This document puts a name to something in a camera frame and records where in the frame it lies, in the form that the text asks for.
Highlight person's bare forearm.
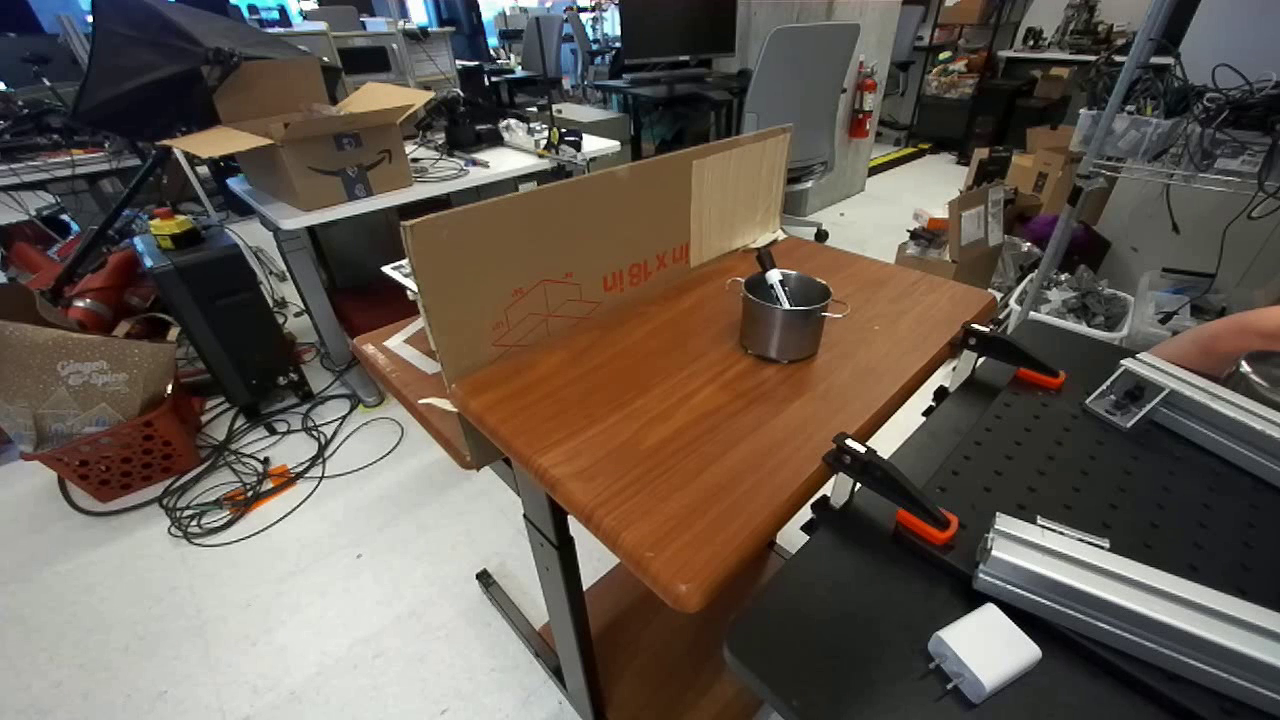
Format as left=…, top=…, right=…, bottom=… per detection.
left=1149, top=300, right=1280, bottom=384

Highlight wooden desk with black legs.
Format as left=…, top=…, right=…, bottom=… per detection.
left=352, top=238, right=1000, bottom=720

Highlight steel pot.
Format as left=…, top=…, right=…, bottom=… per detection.
left=733, top=264, right=846, bottom=369

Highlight brown cardboard panel red print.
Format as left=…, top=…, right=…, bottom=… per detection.
left=396, top=149, right=700, bottom=391

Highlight black orange spring clamp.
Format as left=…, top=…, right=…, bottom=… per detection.
left=819, top=434, right=965, bottom=551
left=960, top=319, right=1073, bottom=395

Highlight black monitor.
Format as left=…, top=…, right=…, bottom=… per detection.
left=615, top=0, right=740, bottom=74

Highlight red fire extinguisher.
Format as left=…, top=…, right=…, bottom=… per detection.
left=842, top=59, right=884, bottom=146

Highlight grey work table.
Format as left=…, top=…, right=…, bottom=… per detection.
left=224, top=132, right=631, bottom=409

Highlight open cardboard box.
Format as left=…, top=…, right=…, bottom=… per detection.
left=157, top=51, right=441, bottom=217

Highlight orange power plug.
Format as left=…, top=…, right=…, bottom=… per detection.
left=217, top=461, right=300, bottom=520

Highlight black perforated breadboard table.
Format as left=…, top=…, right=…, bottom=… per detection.
left=723, top=315, right=1280, bottom=720

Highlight black equipment cabinet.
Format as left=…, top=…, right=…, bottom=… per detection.
left=130, top=217, right=304, bottom=418

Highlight stacked brown cardboard boxes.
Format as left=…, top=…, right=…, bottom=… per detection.
left=947, top=124, right=1088, bottom=292

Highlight white plastic bin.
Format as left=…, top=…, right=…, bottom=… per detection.
left=1007, top=268, right=1138, bottom=352

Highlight white power adapter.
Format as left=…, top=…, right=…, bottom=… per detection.
left=922, top=599, right=1049, bottom=710

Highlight silver metal pole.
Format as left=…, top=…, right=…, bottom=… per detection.
left=1003, top=0, right=1182, bottom=338

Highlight yellow emergency stop button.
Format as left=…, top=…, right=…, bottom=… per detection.
left=142, top=204, right=205, bottom=257

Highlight red plastic basket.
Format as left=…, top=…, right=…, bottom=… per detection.
left=27, top=391, right=205, bottom=507

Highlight red machine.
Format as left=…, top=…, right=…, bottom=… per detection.
left=4, top=226, right=167, bottom=338

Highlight brown paper bag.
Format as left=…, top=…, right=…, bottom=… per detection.
left=0, top=315, right=178, bottom=458

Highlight aluminium extrusion with end plate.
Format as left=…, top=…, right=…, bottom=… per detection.
left=1078, top=350, right=1280, bottom=492

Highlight black photo softbox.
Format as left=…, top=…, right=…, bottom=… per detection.
left=68, top=0, right=318, bottom=146

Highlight black floor cables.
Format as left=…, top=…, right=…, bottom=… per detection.
left=53, top=380, right=411, bottom=551

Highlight long aluminium extrusion rail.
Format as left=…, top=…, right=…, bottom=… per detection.
left=972, top=512, right=1280, bottom=716

